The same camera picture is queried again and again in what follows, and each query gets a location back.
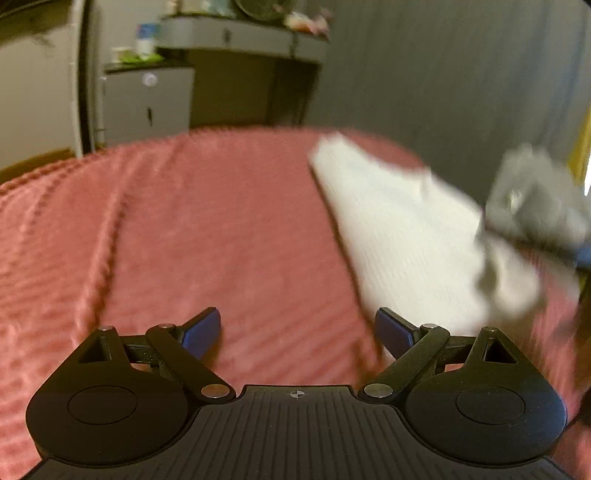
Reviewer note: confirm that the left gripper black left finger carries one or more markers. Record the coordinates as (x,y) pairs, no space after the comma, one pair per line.
(161,366)

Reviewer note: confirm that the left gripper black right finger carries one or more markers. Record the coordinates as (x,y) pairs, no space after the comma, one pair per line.
(434,367)

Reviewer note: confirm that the white knit sweater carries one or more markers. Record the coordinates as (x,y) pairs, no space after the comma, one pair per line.
(417,244)

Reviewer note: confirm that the pink ribbed bed blanket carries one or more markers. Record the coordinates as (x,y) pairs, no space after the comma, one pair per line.
(160,230)

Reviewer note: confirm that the grey shell-shaped chair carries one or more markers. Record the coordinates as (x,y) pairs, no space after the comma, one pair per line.
(535,200)

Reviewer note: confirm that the yellow curtain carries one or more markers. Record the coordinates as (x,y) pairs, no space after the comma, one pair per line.
(579,158)

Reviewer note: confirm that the grey bedside cabinet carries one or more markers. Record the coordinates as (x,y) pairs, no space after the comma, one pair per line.
(146,102)

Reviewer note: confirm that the grey vanity desk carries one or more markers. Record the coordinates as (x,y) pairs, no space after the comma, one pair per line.
(245,73)

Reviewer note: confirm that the green item on cabinet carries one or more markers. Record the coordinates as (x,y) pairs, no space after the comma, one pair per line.
(127,56)

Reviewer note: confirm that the blue white tissue pack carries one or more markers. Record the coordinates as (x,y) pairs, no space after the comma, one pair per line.
(145,39)

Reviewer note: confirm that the pink plush toy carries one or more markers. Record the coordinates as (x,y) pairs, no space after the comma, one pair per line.
(317,25)

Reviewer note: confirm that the round black-framed mirror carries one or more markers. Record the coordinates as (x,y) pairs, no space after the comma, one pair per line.
(265,10)

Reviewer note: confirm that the white door frame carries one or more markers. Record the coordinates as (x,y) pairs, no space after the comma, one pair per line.
(83,66)

